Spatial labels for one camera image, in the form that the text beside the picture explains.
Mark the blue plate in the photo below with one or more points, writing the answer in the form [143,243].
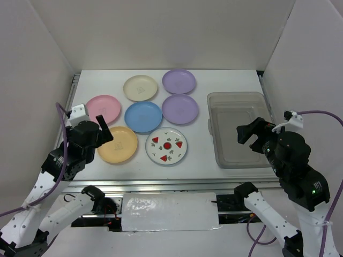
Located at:
[143,117]

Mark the yellow plate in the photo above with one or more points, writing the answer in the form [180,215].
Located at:
[121,148]

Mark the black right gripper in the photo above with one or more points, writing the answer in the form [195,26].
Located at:
[260,126]

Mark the pink plate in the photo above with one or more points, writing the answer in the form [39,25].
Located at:
[107,106]

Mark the watermelon pattern white plate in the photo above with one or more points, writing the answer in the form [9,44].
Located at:
[166,146]

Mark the purple plate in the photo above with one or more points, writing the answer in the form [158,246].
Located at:
[180,109]
[179,81]

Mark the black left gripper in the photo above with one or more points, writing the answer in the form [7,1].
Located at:
[104,135]

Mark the cream plate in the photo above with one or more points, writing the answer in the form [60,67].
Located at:
[140,88]

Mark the white cover plate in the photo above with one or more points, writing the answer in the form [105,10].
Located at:
[169,212]

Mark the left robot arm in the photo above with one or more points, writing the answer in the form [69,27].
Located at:
[33,229]

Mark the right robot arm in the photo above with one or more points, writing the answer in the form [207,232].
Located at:
[308,190]

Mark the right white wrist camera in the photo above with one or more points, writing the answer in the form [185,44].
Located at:
[293,122]

